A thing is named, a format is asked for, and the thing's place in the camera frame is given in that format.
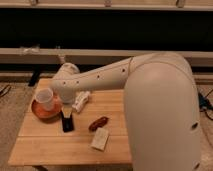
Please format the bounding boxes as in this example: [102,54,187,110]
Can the white sponge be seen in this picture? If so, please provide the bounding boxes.
[91,128,109,151]

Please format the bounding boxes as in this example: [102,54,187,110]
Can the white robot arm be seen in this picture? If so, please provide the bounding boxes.
[51,52,201,171]

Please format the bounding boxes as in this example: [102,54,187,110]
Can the orange plate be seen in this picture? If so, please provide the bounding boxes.
[31,94,62,119]

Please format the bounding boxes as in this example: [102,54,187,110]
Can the white plastic bottle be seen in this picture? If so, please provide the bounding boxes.
[72,91,90,113]

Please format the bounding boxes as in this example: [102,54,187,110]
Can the black rectangular remote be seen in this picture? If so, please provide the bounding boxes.
[61,112,74,132]

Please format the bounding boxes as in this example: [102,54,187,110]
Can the white plastic cup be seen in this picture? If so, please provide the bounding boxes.
[35,88,54,111]

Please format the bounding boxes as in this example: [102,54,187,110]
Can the red-brown oblong object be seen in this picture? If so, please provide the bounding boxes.
[89,117,109,131]

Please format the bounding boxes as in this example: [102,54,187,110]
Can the white horizontal rail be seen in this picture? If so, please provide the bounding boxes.
[0,47,213,68]

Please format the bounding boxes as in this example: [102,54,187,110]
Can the black cable at left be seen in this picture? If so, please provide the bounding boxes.
[0,83,12,99]

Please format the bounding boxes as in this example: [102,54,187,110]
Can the black cables on floor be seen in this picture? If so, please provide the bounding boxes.
[197,88,213,121]

